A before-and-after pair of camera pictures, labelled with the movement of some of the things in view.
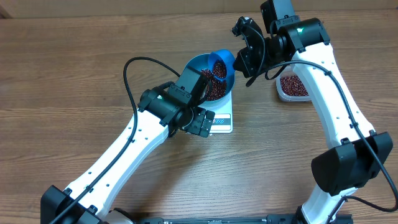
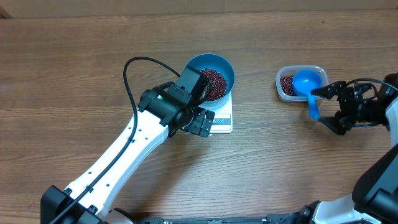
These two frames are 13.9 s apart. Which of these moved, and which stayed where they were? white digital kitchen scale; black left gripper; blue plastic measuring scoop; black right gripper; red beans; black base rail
Moved: blue plastic measuring scoop; black right gripper
Stayed: black left gripper; white digital kitchen scale; black base rail; red beans
